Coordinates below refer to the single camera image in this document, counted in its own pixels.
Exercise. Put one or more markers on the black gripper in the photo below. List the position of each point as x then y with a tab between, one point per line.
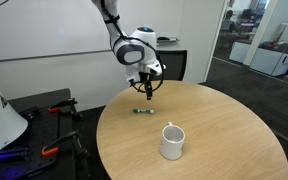
146	79

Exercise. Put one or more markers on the green white marker pen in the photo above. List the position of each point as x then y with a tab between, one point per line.
143	111

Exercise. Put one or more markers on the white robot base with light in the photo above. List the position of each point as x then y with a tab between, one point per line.
0	123

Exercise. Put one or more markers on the white ceramic mug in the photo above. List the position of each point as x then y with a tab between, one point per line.
171	146

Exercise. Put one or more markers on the black oval object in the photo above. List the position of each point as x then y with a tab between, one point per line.
163	38

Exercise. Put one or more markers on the grey flat tray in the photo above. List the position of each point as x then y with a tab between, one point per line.
174	40

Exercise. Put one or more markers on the small white low cabinet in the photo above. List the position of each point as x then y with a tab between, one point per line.
239	51

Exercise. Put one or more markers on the seated person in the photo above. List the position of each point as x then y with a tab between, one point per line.
228	23

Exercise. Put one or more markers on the black perforated mounting table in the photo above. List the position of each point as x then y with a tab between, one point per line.
47	133

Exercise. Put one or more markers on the small black labelled block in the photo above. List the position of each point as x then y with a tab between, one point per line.
32	113

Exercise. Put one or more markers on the white square pillar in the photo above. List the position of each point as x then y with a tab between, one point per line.
259	33

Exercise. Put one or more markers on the long white low cabinet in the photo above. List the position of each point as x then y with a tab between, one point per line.
270	61

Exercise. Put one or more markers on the large white whiteboard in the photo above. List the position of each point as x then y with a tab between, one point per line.
34	26

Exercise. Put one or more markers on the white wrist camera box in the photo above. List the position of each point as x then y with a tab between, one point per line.
133	75

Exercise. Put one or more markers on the white glass wall frame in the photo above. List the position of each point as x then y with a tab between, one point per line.
217	36

